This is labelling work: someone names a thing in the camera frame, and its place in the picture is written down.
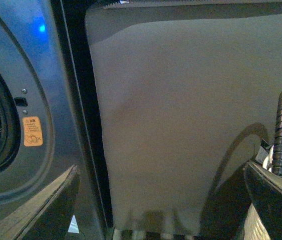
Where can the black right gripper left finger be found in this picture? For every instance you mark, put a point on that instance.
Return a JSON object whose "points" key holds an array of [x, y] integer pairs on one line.
{"points": [[47, 215]]}

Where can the orange warning sticker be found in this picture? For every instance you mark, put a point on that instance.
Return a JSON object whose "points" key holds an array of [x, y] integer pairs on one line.
{"points": [[33, 135]]}

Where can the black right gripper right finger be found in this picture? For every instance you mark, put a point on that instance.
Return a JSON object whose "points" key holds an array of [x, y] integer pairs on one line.
{"points": [[265, 191]]}

